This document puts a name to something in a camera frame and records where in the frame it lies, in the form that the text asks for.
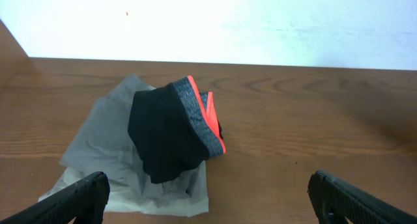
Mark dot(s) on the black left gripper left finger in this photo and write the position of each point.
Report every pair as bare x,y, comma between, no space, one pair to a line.
83,202

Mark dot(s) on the folded grey trousers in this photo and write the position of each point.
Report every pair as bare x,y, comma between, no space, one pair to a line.
103,144

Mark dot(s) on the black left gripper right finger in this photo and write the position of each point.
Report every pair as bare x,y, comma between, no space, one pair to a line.
337,201

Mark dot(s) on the black leggings red waistband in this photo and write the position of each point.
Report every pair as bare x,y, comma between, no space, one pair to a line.
174,129

